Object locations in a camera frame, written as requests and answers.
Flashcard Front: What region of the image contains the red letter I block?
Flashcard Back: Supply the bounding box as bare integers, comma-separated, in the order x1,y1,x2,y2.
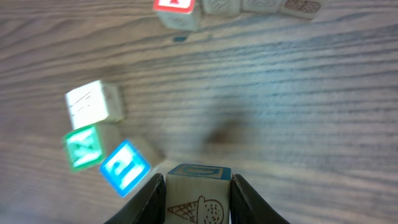
152,0,201,31

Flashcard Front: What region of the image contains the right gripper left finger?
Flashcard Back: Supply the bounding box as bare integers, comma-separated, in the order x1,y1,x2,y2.
104,173,165,224

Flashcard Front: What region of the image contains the green letter Z block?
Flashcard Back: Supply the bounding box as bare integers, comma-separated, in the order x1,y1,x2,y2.
62,123,122,172

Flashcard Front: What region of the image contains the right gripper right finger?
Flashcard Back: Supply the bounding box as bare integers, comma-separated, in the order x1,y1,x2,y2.
229,174,289,224

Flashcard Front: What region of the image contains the white ice cream block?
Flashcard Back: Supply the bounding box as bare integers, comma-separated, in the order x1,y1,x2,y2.
165,164,232,224

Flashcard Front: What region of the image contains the yellow block row end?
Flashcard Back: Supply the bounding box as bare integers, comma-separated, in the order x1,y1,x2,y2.
278,0,327,19

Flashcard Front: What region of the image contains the blue letter P block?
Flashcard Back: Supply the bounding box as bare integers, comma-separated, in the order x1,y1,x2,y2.
99,137,165,198

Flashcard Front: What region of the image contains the white sketch block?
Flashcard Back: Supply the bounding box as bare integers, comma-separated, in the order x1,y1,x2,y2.
65,80,124,129

